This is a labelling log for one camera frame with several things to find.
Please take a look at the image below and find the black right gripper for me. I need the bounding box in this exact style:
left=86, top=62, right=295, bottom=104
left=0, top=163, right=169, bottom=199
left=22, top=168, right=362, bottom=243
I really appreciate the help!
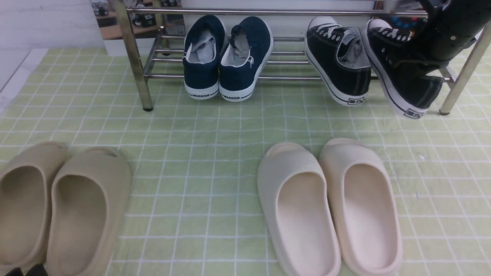
left=384, top=0, right=491, bottom=73

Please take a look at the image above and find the black canvas sneaker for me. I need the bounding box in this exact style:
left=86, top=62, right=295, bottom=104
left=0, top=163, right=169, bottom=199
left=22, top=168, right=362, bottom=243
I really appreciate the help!
left=305, top=17, right=371, bottom=106
left=361, top=19, right=443, bottom=120

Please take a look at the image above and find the metal shoe rack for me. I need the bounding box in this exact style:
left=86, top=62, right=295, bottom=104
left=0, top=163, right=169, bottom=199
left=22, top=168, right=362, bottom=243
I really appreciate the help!
left=115, top=0, right=490, bottom=115

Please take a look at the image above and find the right navy canvas shoe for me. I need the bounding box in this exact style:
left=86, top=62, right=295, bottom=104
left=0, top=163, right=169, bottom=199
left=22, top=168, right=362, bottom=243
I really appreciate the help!
left=219, top=16, right=274, bottom=102

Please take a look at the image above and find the navy canvas shoe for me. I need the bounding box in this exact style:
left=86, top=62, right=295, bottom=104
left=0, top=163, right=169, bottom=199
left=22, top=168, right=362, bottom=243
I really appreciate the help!
left=219, top=16, right=274, bottom=102
left=182, top=15, right=227, bottom=100

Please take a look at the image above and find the left navy canvas shoe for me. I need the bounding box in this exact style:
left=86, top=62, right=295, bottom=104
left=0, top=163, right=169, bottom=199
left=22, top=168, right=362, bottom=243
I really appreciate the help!
left=182, top=15, right=227, bottom=100

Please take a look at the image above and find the right cream foam slipper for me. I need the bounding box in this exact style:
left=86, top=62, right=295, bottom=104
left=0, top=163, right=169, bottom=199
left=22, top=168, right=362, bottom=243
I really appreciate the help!
left=318, top=138, right=403, bottom=276

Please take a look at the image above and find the cream foam slipper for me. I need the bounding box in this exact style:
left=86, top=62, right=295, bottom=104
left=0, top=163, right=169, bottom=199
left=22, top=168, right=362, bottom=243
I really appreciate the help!
left=257, top=143, right=341, bottom=276
left=318, top=138, right=403, bottom=276

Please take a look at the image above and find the left cream foam slipper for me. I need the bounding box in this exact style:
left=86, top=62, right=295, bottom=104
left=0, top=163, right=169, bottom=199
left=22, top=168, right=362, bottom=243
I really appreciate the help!
left=257, top=143, right=341, bottom=276

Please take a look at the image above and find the green checkered tablecloth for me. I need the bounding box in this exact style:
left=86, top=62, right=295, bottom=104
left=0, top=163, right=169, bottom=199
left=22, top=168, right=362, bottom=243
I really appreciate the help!
left=0, top=48, right=490, bottom=276

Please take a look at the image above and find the right tan foam slipper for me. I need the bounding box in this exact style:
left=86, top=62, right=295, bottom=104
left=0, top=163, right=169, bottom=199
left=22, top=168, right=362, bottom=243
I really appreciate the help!
left=46, top=146, right=133, bottom=276

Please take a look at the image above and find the tan foam slipper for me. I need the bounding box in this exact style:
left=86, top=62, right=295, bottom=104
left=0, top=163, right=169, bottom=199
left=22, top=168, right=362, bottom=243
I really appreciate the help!
left=0, top=141, right=69, bottom=273
left=46, top=146, right=133, bottom=276

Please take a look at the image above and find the left tan foam slipper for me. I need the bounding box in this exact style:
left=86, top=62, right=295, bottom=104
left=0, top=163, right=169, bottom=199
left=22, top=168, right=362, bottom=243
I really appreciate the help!
left=0, top=141, right=69, bottom=273

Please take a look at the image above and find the black left gripper tip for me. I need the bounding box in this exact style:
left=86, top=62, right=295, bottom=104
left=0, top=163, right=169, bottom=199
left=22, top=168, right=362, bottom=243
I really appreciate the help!
left=4, top=264, right=48, bottom=276

